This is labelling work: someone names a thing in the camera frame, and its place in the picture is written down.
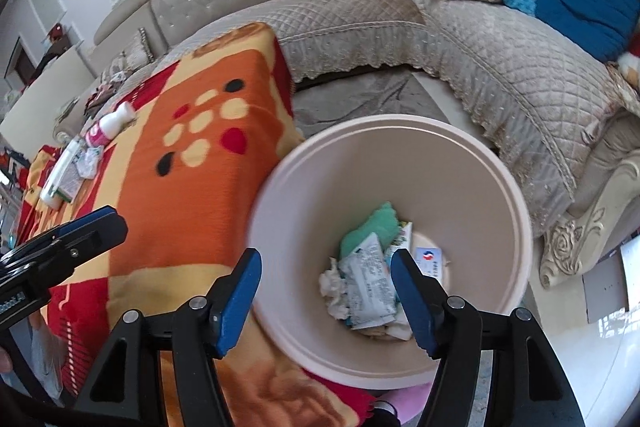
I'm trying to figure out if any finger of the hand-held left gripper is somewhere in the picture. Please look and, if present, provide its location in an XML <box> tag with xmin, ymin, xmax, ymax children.
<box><xmin>0</xmin><ymin>206</ymin><xmax>128</xmax><ymax>293</ymax></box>

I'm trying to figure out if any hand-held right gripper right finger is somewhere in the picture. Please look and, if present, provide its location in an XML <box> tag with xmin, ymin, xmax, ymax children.
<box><xmin>391</xmin><ymin>249</ymin><xmax>583</xmax><ymax>427</ymax></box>

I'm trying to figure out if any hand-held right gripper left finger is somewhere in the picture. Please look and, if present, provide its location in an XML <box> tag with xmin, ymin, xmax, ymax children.
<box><xmin>72</xmin><ymin>248</ymin><xmax>262</xmax><ymax>427</ymax></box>

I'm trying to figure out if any white medicine box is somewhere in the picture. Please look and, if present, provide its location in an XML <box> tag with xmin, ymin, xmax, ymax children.
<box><xmin>414</xmin><ymin>247</ymin><xmax>444</xmax><ymax>281</ymax></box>

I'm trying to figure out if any white tissue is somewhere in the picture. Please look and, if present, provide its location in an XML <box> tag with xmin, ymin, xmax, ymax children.
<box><xmin>319</xmin><ymin>257</ymin><xmax>352</xmax><ymax>320</ymax></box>

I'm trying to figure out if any dark green packet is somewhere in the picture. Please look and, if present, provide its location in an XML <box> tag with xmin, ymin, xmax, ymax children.
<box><xmin>340</xmin><ymin>202</ymin><xmax>402</xmax><ymax>259</ymax></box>

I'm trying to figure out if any pink plastic bin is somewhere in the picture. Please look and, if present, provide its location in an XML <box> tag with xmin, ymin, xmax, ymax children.
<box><xmin>247</xmin><ymin>115</ymin><xmax>534</xmax><ymax>391</ymax></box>

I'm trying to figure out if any white cylindrical bottle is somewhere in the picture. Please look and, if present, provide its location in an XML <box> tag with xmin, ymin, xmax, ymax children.
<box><xmin>39</xmin><ymin>136</ymin><xmax>84</xmax><ymax>210</ymax></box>

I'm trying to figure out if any clear plastic wrapper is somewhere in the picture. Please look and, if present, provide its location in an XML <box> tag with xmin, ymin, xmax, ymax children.
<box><xmin>74</xmin><ymin>146</ymin><xmax>104</xmax><ymax>179</ymax></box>

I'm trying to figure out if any pink stool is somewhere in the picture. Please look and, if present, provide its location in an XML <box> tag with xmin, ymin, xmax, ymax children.
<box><xmin>372</xmin><ymin>381</ymin><xmax>435</xmax><ymax>425</ymax></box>

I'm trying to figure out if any pink label milk bottle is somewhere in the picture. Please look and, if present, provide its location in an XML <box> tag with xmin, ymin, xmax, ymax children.
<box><xmin>84</xmin><ymin>101</ymin><xmax>137</xmax><ymax>148</ymax></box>

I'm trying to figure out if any orange red printed blanket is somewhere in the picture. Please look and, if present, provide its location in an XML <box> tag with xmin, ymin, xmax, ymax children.
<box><xmin>19</xmin><ymin>22</ymin><xmax>377</xmax><ymax>427</ymax></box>

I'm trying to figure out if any beige quilted sofa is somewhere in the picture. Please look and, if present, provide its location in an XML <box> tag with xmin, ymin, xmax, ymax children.
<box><xmin>55</xmin><ymin>0</ymin><xmax>640</xmax><ymax>292</ymax></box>

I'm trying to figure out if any blue folded blanket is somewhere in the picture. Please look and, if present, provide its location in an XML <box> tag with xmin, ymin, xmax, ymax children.
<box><xmin>534</xmin><ymin>0</ymin><xmax>634</xmax><ymax>64</ymax></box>

